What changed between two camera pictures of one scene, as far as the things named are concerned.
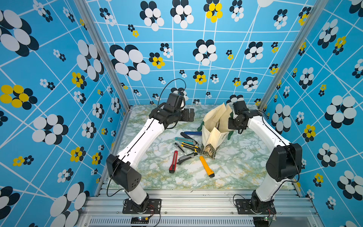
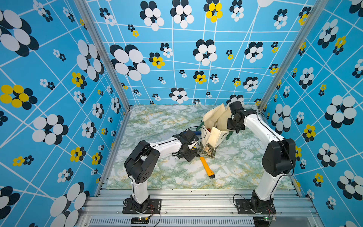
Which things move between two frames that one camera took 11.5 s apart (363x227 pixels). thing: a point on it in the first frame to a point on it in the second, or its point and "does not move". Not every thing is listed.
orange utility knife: (209, 171) does not move
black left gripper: (186, 117) to (189, 156)
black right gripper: (229, 125) does not move
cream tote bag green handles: (214, 128) does not move
